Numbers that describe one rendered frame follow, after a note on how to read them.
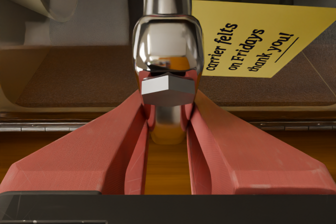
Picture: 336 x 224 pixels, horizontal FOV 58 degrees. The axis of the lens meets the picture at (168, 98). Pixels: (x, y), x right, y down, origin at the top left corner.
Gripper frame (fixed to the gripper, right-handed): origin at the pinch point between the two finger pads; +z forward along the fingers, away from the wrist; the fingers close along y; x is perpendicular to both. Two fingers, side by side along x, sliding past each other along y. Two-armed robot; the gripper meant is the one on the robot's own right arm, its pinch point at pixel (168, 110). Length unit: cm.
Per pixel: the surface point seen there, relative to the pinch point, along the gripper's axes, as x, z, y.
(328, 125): 14.0, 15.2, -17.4
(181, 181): 20.0, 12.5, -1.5
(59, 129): 14.5, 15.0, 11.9
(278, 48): -0.5, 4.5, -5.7
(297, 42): -1.0, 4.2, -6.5
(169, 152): 19.9, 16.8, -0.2
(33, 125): 13.3, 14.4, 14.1
